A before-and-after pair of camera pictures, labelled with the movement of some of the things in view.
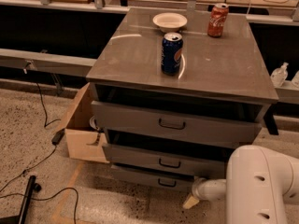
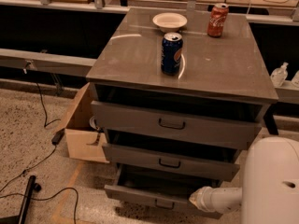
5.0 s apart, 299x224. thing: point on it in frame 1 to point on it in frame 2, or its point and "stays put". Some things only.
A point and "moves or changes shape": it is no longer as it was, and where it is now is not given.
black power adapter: (58, 136) stays put
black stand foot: (21, 218) stays put
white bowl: (170, 21) stays put
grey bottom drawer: (125, 178) moves or changes shape
